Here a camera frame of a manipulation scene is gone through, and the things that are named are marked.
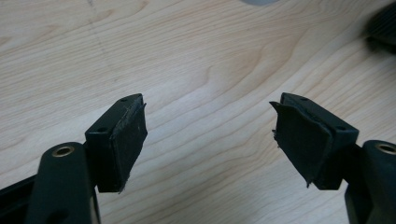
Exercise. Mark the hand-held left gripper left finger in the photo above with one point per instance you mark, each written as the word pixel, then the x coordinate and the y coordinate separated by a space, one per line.
pixel 116 146

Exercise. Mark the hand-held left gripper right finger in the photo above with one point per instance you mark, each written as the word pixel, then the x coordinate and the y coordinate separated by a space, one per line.
pixel 311 146

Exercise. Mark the black ribbed object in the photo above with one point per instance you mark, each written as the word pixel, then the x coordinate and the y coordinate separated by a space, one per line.
pixel 383 26

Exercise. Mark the grey round object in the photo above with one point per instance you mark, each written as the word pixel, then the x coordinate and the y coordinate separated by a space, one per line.
pixel 258 2

